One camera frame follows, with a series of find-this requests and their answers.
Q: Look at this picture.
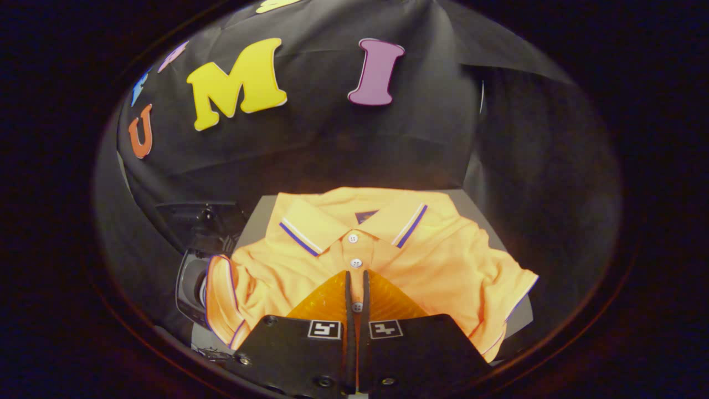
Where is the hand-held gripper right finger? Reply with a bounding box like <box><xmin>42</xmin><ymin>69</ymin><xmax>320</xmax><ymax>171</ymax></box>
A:
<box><xmin>357</xmin><ymin>270</ymin><xmax>494</xmax><ymax>395</ymax></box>

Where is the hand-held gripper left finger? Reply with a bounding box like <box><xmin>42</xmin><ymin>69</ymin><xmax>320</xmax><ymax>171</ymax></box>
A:
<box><xmin>230</xmin><ymin>270</ymin><xmax>356</xmax><ymax>397</ymax></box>

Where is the orange polo shirt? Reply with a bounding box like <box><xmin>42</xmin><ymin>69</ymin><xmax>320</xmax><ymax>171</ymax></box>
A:
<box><xmin>204</xmin><ymin>187</ymin><xmax>539</xmax><ymax>364</ymax></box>

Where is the dark washing machine lid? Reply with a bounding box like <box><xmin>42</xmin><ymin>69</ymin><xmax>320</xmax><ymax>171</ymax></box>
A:
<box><xmin>155</xmin><ymin>201</ymin><xmax>248</xmax><ymax>257</ymax></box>

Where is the grey metal cabinet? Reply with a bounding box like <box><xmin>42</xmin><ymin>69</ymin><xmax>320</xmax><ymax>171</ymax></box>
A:
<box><xmin>235</xmin><ymin>188</ymin><xmax>535</xmax><ymax>355</ymax></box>

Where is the black backdrop cloth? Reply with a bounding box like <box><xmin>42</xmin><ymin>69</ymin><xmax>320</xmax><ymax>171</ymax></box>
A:
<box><xmin>94</xmin><ymin>0</ymin><xmax>621</xmax><ymax>355</ymax></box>

